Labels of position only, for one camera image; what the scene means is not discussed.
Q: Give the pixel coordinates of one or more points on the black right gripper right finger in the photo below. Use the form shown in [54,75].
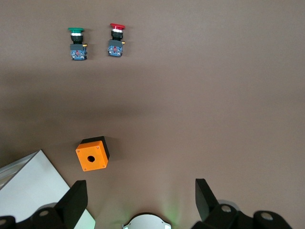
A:
[214,217]

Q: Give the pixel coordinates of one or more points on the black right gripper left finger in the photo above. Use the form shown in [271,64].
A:
[69,210]

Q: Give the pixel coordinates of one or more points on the white drawer cabinet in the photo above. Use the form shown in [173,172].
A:
[31,181]

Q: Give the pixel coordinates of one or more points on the green push button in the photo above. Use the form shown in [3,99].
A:
[77,50]

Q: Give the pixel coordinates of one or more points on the red push button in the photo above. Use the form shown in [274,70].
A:
[116,47]

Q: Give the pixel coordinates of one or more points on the orange button enclosure box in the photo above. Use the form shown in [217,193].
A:
[91,155]

